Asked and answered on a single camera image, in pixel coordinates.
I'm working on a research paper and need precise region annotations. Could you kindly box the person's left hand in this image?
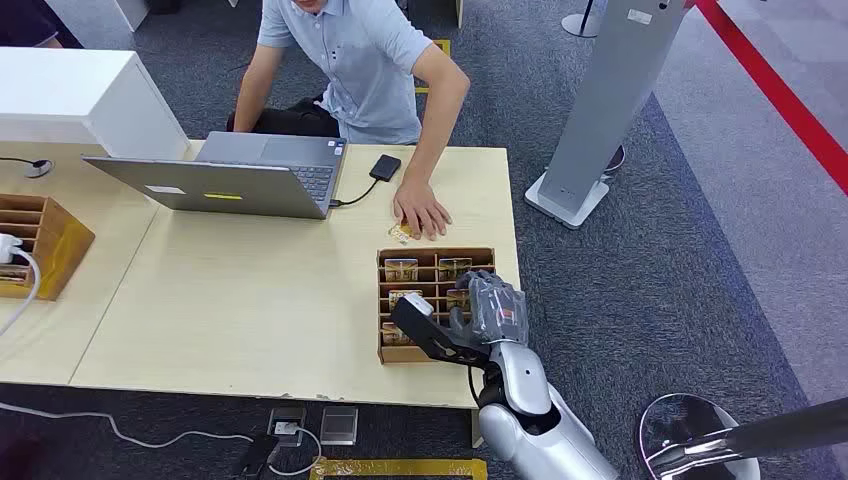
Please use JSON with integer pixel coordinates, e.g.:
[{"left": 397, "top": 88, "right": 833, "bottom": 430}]
[{"left": 393, "top": 178, "right": 454, "bottom": 242}]

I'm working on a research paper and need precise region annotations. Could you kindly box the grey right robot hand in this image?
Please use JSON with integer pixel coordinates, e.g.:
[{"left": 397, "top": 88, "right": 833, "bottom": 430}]
[{"left": 449, "top": 269, "right": 530, "bottom": 347}]

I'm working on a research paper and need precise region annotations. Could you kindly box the wooden card organizer box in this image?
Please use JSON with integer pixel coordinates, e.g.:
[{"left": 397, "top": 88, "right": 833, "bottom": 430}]
[{"left": 376, "top": 246, "right": 497, "bottom": 366}]

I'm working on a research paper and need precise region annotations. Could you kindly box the person in dark top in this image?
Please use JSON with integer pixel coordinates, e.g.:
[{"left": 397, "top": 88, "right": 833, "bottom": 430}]
[{"left": 0, "top": 0, "right": 85, "bottom": 50}]

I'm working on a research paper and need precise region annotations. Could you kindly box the black external drive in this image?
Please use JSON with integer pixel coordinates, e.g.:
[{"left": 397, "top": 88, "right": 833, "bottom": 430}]
[{"left": 368, "top": 154, "right": 403, "bottom": 183}]

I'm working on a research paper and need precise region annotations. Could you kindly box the grey laptop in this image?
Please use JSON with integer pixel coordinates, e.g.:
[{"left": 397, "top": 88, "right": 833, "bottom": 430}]
[{"left": 82, "top": 131, "right": 348, "bottom": 221}]

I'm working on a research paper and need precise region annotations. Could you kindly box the grey floor plate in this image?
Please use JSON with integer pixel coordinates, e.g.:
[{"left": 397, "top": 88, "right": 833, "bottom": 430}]
[{"left": 319, "top": 405, "right": 360, "bottom": 447}]

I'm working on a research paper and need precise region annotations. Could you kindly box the chrome stanchion base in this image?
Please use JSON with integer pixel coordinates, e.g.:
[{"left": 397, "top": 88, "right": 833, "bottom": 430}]
[{"left": 637, "top": 392, "right": 762, "bottom": 480}]

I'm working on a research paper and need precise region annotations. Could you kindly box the grey kiosk stand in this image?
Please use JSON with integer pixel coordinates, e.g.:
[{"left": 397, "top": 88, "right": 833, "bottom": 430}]
[{"left": 523, "top": 0, "right": 692, "bottom": 231}]

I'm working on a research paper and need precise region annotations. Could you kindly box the floor socket box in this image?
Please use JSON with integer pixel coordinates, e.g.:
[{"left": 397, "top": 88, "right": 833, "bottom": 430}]
[{"left": 266, "top": 406, "right": 308, "bottom": 439}]

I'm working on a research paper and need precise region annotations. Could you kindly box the stanchion base with black pole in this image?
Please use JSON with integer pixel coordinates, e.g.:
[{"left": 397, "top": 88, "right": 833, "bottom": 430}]
[{"left": 561, "top": 0, "right": 609, "bottom": 39}]

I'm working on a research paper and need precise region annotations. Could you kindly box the black power adapter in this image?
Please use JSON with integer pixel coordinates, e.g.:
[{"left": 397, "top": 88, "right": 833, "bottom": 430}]
[{"left": 237, "top": 433, "right": 281, "bottom": 480}]

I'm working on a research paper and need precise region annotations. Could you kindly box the white cabinet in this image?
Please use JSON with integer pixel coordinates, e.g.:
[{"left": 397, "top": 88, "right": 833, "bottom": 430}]
[{"left": 0, "top": 46, "right": 192, "bottom": 161}]

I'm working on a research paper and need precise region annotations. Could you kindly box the wooden organizer with yellow side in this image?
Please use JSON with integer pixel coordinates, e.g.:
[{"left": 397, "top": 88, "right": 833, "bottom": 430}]
[{"left": 0, "top": 193, "right": 97, "bottom": 303}]

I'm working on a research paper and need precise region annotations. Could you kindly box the black drive cable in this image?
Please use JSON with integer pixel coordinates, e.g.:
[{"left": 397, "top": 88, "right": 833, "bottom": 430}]
[{"left": 328, "top": 177, "right": 383, "bottom": 209}]

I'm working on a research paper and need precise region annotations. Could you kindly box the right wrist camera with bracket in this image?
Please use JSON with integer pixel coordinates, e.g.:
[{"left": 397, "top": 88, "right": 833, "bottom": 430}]
[{"left": 390, "top": 292, "right": 493, "bottom": 370}]

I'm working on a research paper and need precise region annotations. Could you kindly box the white floor cable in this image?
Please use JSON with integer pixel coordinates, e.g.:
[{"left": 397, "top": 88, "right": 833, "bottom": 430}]
[{"left": 0, "top": 400, "right": 324, "bottom": 479}]

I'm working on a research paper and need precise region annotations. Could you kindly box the desk grommet with black cable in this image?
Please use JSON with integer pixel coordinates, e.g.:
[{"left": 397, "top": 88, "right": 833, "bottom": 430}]
[{"left": 0, "top": 156, "right": 55, "bottom": 179}]

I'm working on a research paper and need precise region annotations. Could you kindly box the white plug and cable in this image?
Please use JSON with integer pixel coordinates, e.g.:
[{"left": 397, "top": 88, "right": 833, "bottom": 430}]
[{"left": 0, "top": 233, "right": 43, "bottom": 337}]

